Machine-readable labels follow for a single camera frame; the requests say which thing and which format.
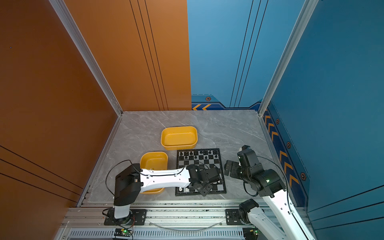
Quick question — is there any yellow tray with black pieces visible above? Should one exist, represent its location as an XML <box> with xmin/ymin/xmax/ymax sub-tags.
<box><xmin>161</xmin><ymin>126</ymin><xmax>198</xmax><ymax>151</ymax></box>

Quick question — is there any left green circuit board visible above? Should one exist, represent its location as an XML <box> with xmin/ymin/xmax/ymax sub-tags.
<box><xmin>113</xmin><ymin>228</ymin><xmax>134</xmax><ymax>240</ymax></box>

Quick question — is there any black white chess board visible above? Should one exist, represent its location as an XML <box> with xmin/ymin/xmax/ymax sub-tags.
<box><xmin>177</xmin><ymin>148</ymin><xmax>227</xmax><ymax>194</ymax></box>

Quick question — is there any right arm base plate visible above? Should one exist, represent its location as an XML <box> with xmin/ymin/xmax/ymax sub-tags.
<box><xmin>225</xmin><ymin>209</ymin><xmax>250</xmax><ymax>226</ymax></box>

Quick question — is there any right green circuit board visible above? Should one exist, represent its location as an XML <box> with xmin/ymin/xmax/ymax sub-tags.
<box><xmin>243</xmin><ymin>228</ymin><xmax>262</xmax><ymax>240</ymax></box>

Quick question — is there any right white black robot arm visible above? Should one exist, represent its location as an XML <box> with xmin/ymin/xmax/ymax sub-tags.
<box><xmin>224</xmin><ymin>145</ymin><xmax>315</xmax><ymax>240</ymax></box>

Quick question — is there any green circuit board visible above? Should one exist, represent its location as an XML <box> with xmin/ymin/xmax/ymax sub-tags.
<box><xmin>243</xmin><ymin>228</ymin><xmax>262</xmax><ymax>240</ymax></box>
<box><xmin>113</xmin><ymin>228</ymin><xmax>134</xmax><ymax>240</ymax></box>

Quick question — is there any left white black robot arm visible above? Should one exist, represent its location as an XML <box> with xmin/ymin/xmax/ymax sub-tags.
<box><xmin>114</xmin><ymin>164</ymin><xmax>222</xmax><ymax>221</ymax></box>

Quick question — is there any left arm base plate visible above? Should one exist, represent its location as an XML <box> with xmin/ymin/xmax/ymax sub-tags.
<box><xmin>102</xmin><ymin>208</ymin><xmax>147</xmax><ymax>227</ymax></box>

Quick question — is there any yellow tray with white pieces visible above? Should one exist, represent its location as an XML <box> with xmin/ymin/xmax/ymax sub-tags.
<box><xmin>139</xmin><ymin>151</ymin><xmax>169</xmax><ymax>195</ymax></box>

